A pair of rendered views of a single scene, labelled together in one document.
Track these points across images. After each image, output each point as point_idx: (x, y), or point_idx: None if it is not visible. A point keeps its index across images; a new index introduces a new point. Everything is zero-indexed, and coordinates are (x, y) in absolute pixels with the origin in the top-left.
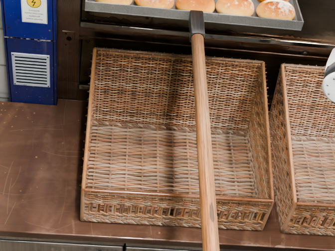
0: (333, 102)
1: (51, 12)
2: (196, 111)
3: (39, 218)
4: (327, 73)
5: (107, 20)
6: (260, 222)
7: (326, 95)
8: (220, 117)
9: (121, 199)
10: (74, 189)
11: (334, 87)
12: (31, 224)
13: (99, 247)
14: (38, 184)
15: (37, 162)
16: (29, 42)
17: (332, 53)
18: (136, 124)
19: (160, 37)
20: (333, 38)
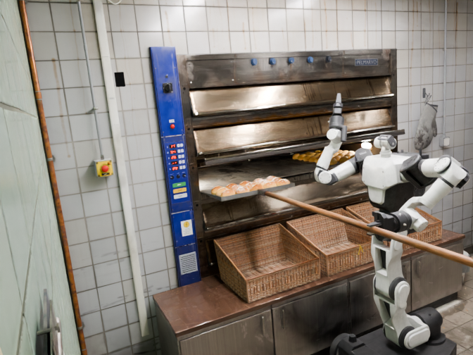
0: (325, 184)
1: (193, 227)
2: (286, 200)
3: (229, 309)
4: (318, 175)
5: (216, 224)
6: (318, 273)
7: (322, 182)
8: (273, 255)
9: (262, 279)
10: (236, 297)
11: (323, 177)
12: (229, 312)
13: (261, 313)
14: (218, 301)
15: (211, 296)
16: (186, 246)
17: (315, 170)
18: (241, 272)
19: (236, 227)
20: None
